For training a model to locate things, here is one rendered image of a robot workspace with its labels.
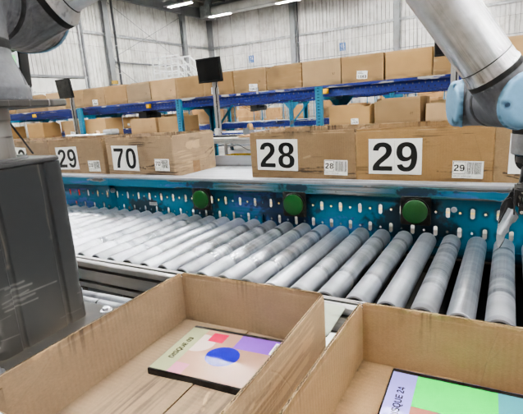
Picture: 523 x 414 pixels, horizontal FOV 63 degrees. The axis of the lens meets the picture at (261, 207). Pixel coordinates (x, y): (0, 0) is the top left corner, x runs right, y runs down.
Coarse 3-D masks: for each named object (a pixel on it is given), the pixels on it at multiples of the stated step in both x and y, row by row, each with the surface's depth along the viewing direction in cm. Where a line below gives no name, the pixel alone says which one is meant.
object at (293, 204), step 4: (288, 196) 144; (292, 196) 143; (296, 196) 142; (284, 200) 145; (288, 200) 144; (292, 200) 143; (296, 200) 142; (300, 200) 142; (284, 204) 145; (288, 204) 144; (292, 204) 143; (296, 204) 143; (300, 204) 142; (284, 208) 146; (288, 208) 145; (292, 208) 144; (296, 208) 143; (300, 208) 142; (288, 212) 145; (292, 212) 144; (296, 212) 144
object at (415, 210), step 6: (408, 204) 125; (414, 204) 124; (420, 204) 123; (402, 210) 126; (408, 210) 125; (414, 210) 124; (420, 210) 123; (426, 210) 123; (408, 216) 125; (414, 216) 125; (420, 216) 124; (426, 216) 123; (414, 222) 125; (420, 222) 124
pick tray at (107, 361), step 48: (192, 288) 78; (240, 288) 73; (288, 288) 69; (96, 336) 62; (144, 336) 71; (288, 336) 54; (0, 384) 50; (48, 384) 56; (96, 384) 62; (144, 384) 62; (192, 384) 61; (288, 384) 55
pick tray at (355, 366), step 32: (352, 320) 59; (384, 320) 61; (416, 320) 59; (448, 320) 57; (480, 320) 55; (352, 352) 59; (384, 352) 62; (416, 352) 60; (448, 352) 58; (480, 352) 56; (512, 352) 54; (320, 384) 49; (352, 384) 58; (384, 384) 58; (480, 384) 56; (512, 384) 54
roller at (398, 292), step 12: (420, 240) 118; (432, 240) 120; (420, 252) 110; (408, 264) 101; (420, 264) 104; (396, 276) 96; (408, 276) 96; (396, 288) 89; (408, 288) 92; (384, 300) 85; (396, 300) 85
